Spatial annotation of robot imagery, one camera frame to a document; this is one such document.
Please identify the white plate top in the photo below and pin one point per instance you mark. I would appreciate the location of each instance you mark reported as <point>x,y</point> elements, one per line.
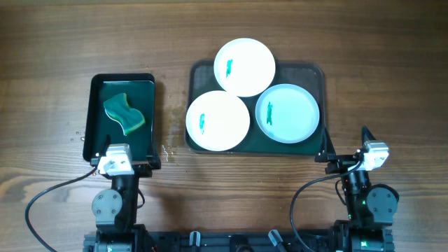
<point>244,67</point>

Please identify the large dark green tray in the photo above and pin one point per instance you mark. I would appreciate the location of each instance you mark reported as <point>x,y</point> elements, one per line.
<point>307,75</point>

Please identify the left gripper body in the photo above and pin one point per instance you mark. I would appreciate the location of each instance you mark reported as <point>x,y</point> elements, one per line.
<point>141,164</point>

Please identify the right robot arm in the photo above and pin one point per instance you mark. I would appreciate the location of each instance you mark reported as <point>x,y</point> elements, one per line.
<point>370,207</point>

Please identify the light blue plate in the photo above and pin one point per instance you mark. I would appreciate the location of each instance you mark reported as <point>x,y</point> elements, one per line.
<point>287,113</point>

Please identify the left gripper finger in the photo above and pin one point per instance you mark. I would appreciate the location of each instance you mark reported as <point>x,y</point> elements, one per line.
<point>104,147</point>
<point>152,154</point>

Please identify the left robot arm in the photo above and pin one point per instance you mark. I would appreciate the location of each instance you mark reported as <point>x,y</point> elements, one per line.
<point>115,209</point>

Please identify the white plate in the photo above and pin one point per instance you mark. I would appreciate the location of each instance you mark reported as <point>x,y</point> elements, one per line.
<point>244,67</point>
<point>217,121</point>

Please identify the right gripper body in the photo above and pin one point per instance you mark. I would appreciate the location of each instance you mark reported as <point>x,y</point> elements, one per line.
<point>342,159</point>

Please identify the green yellow sponge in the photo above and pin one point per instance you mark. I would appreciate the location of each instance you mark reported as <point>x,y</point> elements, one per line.
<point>118,109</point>

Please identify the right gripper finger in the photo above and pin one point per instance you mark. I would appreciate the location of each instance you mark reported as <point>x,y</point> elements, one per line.
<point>326,148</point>
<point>367,138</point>

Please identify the small black water tray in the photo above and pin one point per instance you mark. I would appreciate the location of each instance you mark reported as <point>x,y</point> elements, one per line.
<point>140,91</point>

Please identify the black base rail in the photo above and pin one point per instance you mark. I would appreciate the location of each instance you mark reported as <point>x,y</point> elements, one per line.
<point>311,240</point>

